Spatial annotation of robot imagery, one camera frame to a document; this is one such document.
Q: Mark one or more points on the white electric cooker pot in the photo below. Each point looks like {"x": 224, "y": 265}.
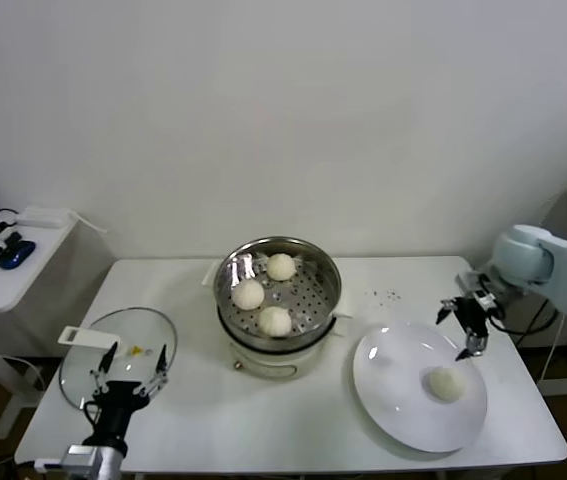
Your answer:
{"x": 263, "y": 367}

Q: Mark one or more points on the white round plate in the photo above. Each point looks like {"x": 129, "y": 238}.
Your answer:
{"x": 388, "y": 370}

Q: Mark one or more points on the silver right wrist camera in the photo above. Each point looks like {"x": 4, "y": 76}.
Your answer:
{"x": 469, "y": 281}

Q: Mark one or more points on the stainless steel steamer basket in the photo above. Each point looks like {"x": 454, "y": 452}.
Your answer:
{"x": 318, "y": 285}

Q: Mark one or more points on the white steamed baozi bun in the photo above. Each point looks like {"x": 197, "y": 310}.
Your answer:
{"x": 444, "y": 384}
{"x": 248, "y": 295}
{"x": 281, "y": 266}
{"x": 274, "y": 321}

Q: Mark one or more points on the white camera plug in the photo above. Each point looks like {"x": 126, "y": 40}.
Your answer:
{"x": 48, "y": 466}

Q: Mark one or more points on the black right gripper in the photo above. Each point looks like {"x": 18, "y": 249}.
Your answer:
{"x": 474, "y": 315}

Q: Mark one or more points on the white side table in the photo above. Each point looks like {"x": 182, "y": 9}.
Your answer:
{"x": 8, "y": 285}

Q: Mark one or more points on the small black device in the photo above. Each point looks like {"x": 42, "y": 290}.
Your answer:
{"x": 12, "y": 239}

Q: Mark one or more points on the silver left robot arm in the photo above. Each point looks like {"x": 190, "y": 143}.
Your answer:
{"x": 113, "y": 462}

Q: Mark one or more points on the blue computer mouse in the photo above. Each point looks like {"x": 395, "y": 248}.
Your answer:
{"x": 15, "y": 254}

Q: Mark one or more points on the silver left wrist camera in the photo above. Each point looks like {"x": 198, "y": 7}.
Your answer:
{"x": 83, "y": 457}

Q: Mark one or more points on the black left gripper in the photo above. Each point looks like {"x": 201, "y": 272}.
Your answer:
{"x": 120, "y": 405}

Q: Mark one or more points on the light blue right robot arm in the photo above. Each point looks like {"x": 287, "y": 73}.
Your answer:
{"x": 553, "y": 270}

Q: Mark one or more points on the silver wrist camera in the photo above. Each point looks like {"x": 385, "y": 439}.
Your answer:
{"x": 469, "y": 281}
{"x": 83, "y": 457}

